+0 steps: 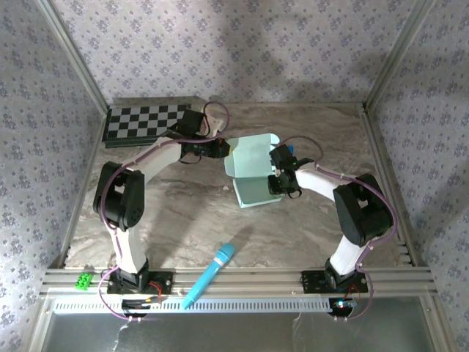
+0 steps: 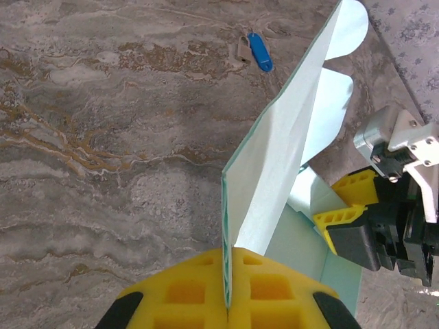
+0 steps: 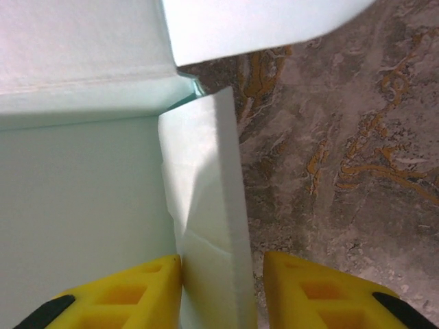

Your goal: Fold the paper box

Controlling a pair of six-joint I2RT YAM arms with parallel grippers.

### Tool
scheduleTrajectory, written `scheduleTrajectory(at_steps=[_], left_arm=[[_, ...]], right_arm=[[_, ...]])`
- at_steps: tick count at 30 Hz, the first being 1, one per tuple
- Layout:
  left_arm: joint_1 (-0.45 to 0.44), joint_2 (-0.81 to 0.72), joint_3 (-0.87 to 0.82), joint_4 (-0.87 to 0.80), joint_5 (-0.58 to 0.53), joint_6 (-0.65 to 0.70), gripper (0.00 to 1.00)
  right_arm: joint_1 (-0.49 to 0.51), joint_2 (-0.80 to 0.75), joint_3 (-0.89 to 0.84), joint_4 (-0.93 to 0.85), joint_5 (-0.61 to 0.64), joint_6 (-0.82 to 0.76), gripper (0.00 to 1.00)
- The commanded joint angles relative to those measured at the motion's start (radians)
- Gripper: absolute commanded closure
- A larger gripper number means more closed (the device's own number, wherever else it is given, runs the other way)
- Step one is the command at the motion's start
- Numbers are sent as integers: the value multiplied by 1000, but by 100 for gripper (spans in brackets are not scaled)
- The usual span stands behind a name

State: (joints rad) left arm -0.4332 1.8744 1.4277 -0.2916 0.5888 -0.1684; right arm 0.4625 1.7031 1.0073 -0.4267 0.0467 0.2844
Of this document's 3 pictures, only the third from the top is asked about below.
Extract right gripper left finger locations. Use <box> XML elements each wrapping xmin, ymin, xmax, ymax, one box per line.
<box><xmin>13</xmin><ymin>254</ymin><xmax>182</xmax><ymax>329</ymax></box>

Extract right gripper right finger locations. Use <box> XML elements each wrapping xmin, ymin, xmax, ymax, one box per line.
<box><xmin>262</xmin><ymin>251</ymin><xmax>436</xmax><ymax>329</ymax></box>

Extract light blue paper box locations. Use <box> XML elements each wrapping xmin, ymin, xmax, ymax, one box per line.
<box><xmin>0</xmin><ymin>0</ymin><xmax>378</xmax><ymax>329</ymax></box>

